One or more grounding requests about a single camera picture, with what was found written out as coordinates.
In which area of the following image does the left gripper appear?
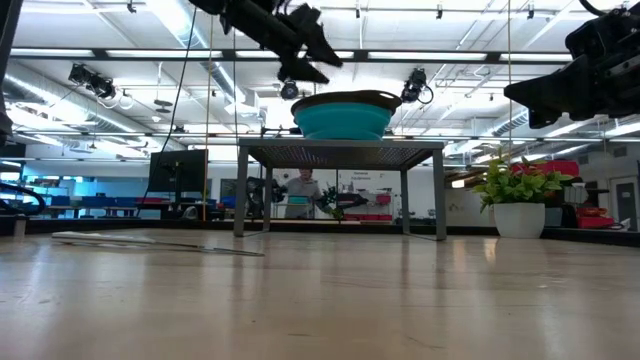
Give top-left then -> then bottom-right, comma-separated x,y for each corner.
219,0 -> 344,85

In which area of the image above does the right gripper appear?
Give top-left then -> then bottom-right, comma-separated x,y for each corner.
503,4 -> 640,129

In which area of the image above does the blue collapsible bowl grey rim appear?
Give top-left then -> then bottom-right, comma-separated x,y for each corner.
290,89 -> 403,142

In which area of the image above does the grey perforated metal stand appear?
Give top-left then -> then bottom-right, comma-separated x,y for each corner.
232,137 -> 448,243

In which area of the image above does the green potted plant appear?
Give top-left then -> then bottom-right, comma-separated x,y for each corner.
471,152 -> 575,240

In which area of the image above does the red storage box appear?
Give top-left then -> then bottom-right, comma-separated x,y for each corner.
574,207 -> 617,230

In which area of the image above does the person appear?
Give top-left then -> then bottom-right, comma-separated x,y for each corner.
282,168 -> 334,220

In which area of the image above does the black monitor on stand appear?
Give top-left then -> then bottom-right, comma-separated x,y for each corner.
147,148 -> 209,220

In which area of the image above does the yellow hanging cord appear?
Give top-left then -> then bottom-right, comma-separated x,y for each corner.
201,14 -> 216,221

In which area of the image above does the black hanging cable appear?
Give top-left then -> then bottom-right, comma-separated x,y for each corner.
142,7 -> 200,201

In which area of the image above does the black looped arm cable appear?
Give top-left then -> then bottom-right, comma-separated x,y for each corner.
0,181 -> 48,217

